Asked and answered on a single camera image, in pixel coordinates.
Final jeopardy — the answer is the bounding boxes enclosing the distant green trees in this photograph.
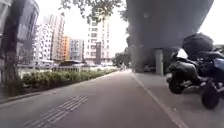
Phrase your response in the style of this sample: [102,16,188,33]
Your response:
[111,49,132,70]

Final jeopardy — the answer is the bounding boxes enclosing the white tower building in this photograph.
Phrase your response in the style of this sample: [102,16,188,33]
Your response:
[83,13,114,66]

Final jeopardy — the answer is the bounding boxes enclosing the grey building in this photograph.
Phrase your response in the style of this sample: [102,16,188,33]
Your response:
[69,38,85,63]

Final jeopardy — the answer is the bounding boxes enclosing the grey asphalt path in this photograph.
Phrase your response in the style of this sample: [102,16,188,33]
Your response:
[0,69,183,128]

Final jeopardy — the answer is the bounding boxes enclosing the dark car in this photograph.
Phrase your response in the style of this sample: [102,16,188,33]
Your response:
[58,59,85,68]

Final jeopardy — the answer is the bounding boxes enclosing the white railing fence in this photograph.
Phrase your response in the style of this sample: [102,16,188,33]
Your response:
[19,64,101,76]

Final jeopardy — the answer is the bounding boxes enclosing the orange building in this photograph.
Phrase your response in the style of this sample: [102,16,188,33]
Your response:
[61,34,72,62]

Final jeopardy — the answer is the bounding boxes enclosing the low green hedge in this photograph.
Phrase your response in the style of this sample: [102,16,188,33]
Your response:
[6,67,120,96]

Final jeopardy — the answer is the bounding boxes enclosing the leafy tree branches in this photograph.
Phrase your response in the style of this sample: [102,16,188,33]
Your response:
[59,0,130,22]

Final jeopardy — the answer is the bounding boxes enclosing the dark elevated concrete bridge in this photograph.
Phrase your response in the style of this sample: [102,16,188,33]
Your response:
[124,0,215,75]

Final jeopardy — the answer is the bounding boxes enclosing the black scooter with box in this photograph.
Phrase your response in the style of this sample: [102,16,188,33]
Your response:
[165,32,215,95]

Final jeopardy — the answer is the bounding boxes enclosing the white high-rise building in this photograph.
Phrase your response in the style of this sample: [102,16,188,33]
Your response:
[33,13,66,65]

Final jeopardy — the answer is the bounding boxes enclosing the dark glass building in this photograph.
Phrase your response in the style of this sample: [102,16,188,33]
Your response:
[14,0,41,66]

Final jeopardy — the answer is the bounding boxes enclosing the grey kerb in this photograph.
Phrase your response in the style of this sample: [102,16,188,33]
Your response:
[0,70,118,105]

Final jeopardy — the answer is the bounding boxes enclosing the dark tree trunk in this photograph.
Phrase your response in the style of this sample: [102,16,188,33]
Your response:
[0,0,26,96]

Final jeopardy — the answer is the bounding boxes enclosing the dark parked scooter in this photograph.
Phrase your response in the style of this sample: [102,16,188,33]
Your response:
[196,44,224,111]

